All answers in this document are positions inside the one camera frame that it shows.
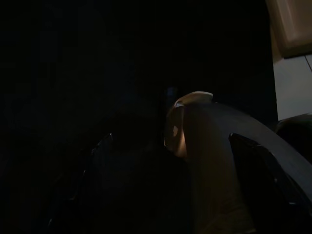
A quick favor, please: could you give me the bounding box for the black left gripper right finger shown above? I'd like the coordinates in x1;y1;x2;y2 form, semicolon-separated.
228;133;312;234

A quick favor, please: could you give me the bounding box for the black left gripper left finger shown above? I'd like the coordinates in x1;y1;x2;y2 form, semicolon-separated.
36;133;114;234

